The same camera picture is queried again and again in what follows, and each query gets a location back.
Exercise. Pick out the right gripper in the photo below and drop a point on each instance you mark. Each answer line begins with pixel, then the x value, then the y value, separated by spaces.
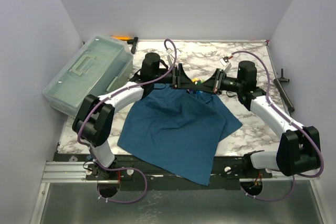
pixel 219 80

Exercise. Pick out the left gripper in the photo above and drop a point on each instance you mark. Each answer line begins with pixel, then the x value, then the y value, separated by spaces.
pixel 180 80

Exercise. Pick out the colourful plush flower brooch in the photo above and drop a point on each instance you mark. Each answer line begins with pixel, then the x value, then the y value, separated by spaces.
pixel 197 82

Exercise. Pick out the blue t-shirt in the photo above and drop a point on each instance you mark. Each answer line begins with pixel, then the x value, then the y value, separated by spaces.
pixel 178 131

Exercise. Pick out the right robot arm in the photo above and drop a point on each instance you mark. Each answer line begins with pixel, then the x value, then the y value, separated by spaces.
pixel 299 150

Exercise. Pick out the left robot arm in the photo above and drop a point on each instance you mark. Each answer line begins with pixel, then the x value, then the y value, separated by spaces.
pixel 93 122

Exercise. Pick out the black clamp bar right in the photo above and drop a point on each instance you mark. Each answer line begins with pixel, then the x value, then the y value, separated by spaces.
pixel 278 83

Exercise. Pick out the clear plastic storage box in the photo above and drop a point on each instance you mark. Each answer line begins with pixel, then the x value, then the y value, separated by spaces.
pixel 101 66

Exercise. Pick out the orange tool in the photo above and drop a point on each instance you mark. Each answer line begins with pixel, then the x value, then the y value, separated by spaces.
pixel 120 37

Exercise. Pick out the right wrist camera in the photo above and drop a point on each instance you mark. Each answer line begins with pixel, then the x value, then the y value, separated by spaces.
pixel 226 64

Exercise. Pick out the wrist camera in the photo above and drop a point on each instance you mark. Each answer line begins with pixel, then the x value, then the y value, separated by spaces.
pixel 171 56
pixel 226 64

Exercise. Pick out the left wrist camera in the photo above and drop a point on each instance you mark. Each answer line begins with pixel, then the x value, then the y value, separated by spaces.
pixel 171 56

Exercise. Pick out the aluminium rail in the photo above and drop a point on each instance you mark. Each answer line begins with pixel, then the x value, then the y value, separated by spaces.
pixel 74 172

